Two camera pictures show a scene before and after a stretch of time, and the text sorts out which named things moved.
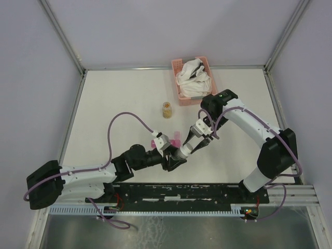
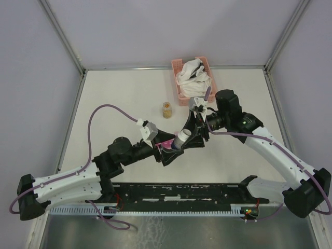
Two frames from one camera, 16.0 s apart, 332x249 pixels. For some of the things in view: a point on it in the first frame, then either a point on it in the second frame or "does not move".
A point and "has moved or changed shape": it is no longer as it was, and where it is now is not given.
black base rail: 181,194 does not move
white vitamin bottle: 183,152 has moved or changed shape
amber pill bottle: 167,110 does not move
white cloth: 193,80 does not move
